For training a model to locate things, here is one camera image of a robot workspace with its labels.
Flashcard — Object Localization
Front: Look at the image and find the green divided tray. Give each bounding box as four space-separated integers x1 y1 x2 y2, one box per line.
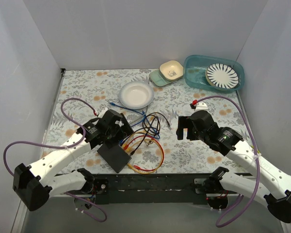
149 69 173 87

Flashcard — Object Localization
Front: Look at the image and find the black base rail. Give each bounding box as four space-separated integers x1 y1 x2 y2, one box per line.
65 172 241 206

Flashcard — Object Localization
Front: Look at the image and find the black network switch box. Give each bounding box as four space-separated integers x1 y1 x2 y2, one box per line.
97 143 131 173

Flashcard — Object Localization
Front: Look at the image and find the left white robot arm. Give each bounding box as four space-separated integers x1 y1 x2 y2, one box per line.
13 110 133 211

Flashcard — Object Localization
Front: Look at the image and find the blue striped white plate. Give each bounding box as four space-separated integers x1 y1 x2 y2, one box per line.
205 63 239 89

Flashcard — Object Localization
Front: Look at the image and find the floral table mat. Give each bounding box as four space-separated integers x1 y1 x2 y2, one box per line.
37 68 261 175

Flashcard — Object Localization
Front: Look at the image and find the white round bowl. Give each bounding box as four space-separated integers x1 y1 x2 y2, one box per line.
118 81 154 110

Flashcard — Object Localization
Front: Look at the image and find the cream square panda bowl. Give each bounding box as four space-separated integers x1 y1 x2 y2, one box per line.
159 60 183 81

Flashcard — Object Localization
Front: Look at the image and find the red network cable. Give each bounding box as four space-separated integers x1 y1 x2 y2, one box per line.
122 135 165 173

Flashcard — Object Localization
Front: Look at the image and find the teal plastic basin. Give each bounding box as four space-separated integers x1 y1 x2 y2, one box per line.
183 55 245 93

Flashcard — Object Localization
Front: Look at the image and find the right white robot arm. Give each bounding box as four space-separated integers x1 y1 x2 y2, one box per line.
176 110 291 223

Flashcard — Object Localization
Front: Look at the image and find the yellow network cable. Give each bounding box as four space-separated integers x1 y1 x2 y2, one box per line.
121 112 161 175

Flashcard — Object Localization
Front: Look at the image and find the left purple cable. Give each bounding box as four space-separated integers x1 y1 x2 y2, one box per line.
3 98 108 223

